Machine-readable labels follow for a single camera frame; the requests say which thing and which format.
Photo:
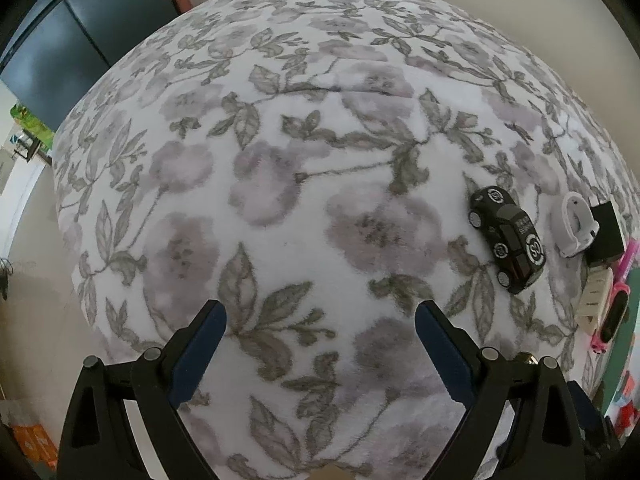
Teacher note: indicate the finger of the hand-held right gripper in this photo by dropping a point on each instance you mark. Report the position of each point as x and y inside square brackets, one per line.
[595, 425]

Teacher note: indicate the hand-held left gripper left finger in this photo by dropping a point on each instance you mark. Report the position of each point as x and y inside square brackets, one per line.
[195, 360]

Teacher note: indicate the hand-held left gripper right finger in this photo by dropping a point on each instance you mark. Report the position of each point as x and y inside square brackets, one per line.
[447, 355]

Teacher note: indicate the teal shallow cardboard box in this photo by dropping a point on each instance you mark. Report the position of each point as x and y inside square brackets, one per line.
[620, 360]

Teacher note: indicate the pink smartwatch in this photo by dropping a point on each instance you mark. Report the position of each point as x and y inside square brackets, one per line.
[612, 317]

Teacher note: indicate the black toy car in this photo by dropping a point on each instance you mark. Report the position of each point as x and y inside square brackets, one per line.
[510, 240]

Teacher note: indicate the white smartwatch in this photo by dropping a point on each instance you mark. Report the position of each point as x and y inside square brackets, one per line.
[572, 225]

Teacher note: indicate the black charger plug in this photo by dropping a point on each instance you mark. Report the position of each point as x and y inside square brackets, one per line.
[606, 235]

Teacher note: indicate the orange cardboard boxes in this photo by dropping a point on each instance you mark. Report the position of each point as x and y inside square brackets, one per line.
[30, 440]

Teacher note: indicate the grey floral blanket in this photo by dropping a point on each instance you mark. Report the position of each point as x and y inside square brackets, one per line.
[300, 185]

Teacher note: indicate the green packet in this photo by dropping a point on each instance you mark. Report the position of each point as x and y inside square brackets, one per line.
[31, 121]

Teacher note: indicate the dark cabinet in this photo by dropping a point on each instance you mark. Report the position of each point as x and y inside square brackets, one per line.
[85, 25]

